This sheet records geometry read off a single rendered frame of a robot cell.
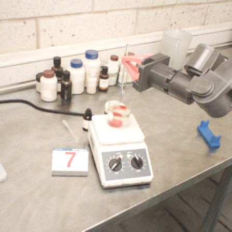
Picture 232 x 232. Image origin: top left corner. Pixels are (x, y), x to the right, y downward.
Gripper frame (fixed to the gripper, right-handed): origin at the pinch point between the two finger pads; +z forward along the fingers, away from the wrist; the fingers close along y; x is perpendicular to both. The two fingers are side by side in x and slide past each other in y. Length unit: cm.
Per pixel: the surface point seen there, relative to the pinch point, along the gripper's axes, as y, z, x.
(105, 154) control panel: 10.7, -6.1, 20.0
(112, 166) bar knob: 12.2, -10.1, 20.4
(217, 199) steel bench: -36, -25, 57
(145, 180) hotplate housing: 6.1, -16.2, 24.6
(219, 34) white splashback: -103, 21, 19
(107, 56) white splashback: -34, 36, 21
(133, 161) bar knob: 6.3, -11.9, 20.9
